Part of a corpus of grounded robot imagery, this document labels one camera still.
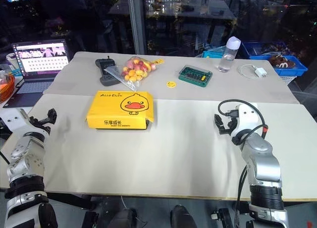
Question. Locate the grey window frame post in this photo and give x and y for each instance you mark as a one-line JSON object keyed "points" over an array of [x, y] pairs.
{"points": [[135, 22]]}

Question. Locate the blue plastic bin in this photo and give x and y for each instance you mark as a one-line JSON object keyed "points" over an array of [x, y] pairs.
{"points": [[289, 69]]}

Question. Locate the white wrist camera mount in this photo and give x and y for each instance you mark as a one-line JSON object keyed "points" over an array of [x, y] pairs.
{"points": [[15, 120], [247, 119]]}

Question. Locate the brown snack bag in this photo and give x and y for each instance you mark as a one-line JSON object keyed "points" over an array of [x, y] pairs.
{"points": [[282, 61]]}

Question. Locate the yellow duck package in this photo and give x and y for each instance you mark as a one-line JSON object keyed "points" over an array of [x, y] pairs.
{"points": [[119, 109]]}

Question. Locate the dark rounded shape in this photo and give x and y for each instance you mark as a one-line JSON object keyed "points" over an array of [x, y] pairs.
{"points": [[183, 216]]}

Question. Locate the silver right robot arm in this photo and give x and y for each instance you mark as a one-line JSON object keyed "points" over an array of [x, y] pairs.
{"points": [[262, 161]]}

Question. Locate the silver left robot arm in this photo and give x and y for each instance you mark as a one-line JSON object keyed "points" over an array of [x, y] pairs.
{"points": [[24, 161]]}

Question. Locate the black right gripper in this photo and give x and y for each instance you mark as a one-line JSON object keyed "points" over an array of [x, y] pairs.
{"points": [[230, 125]]}

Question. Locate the white mesh basket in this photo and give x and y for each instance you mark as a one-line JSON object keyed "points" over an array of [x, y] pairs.
{"points": [[288, 78]]}

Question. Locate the green screwdriver bit case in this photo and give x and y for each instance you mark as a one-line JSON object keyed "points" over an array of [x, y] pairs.
{"points": [[195, 75]]}

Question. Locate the clear water bottle white cap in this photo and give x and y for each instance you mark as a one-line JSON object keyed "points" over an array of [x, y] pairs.
{"points": [[227, 57]]}

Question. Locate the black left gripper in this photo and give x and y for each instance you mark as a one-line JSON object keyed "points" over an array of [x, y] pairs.
{"points": [[39, 125]]}

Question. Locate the bag of colourful candies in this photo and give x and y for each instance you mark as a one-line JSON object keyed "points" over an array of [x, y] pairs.
{"points": [[135, 70]]}

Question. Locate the white charger plug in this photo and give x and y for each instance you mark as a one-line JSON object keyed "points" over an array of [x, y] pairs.
{"points": [[261, 72]]}

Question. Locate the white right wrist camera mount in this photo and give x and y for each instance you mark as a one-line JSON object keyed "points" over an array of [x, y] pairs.
{"points": [[247, 119]]}

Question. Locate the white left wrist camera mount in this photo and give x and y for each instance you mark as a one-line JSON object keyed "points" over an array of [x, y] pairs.
{"points": [[15, 120]]}

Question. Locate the open grey laptop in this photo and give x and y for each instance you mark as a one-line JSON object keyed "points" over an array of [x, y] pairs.
{"points": [[39, 64]]}

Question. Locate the black handheld controller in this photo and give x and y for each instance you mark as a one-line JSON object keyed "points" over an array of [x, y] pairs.
{"points": [[105, 73]]}

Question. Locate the teal box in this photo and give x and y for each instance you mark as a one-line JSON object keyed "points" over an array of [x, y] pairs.
{"points": [[213, 53]]}

